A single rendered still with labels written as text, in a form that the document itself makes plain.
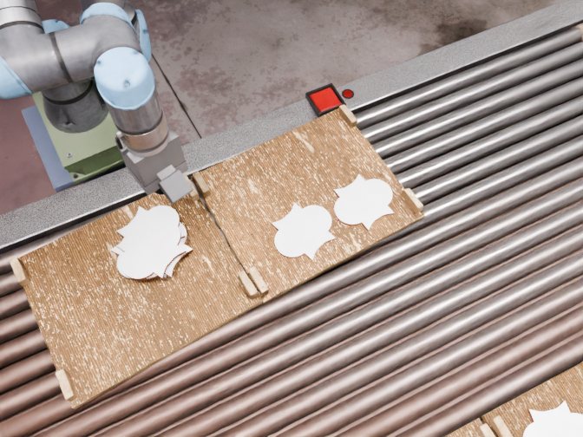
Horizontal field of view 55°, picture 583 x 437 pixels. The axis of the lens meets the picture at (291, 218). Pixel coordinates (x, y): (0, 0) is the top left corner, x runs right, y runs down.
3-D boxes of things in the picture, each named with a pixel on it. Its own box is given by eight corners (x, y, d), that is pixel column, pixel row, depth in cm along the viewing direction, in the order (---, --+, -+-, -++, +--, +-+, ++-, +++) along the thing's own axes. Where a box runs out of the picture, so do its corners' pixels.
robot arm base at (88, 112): (35, 104, 136) (18, 76, 127) (89, 74, 141) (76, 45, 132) (67, 144, 131) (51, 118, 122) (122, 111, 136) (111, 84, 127)
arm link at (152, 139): (173, 118, 85) (127, 146, 83) (178, 135, 89) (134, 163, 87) (146, 88, 88) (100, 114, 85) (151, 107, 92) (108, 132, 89)
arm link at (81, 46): (47, 10, 82) (62, 64, 77) (122, -9, 84) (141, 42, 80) (65, 49, 89) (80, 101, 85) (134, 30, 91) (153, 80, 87)
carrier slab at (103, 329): (15, 264, 120) (11, 260, 118) (187, 179, 130) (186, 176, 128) (75, 409, 106) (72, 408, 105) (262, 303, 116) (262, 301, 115)
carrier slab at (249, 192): (192, 179, 130) (190, 175, 128) (341, 110, 140) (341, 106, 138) (264, 304, 116) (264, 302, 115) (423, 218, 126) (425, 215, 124)
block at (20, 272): (13, 264, 118) (8, 259, 115) (22, 260, 118) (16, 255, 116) (22, 288, 116) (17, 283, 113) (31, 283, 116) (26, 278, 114)
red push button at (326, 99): (309, 98, 142) (309, 94, 141) (330, 90, 143) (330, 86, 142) (320, 115, 140) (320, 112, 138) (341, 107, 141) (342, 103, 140)
